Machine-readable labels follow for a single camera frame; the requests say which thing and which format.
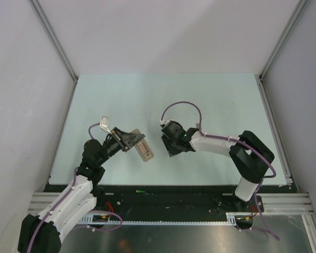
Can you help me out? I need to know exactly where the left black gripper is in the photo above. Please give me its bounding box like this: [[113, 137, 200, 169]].
[[96, 126, 144, 166]]

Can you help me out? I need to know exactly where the white remote control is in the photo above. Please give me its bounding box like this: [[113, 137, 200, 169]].
[[130, 129, 154, 162]]

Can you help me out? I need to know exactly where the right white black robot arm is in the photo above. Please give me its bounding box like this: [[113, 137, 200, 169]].
[[161, 120, 274, 211]]

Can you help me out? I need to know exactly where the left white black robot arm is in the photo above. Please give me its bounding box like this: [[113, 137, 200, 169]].
[[17, 127, 145, 252]]

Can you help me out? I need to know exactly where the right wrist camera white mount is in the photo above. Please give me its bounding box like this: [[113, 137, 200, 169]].
[[160, 119, 173, 128]]

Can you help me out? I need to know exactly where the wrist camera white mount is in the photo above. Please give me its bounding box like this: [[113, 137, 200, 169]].
[[99, 116, 111, 133], [160, 119, 173, 128]]

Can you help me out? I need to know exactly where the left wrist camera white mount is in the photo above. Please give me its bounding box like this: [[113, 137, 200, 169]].
[[99, 116, 111, 133]]

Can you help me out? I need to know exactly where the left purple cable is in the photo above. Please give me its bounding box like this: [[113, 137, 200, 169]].
[[27, 122, 123, 253]]

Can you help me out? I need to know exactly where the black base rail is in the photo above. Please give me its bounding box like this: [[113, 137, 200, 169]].
[[43, 184, 297, 222]]

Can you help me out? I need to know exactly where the grey slotted cable duct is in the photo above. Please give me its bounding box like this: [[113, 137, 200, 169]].
[[78, 212, 239, 225]]

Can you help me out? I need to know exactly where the left aluminium frame post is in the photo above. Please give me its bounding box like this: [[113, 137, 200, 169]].
[[28, 0, 78, 83]]

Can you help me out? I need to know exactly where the aluminium frame post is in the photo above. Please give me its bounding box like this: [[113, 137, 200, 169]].
[[28, 0, 78, 83], [259, 0, 311, 82]]

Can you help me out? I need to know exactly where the right aluminium frame post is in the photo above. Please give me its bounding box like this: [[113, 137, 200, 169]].
[[259, 0, 311, 82]]

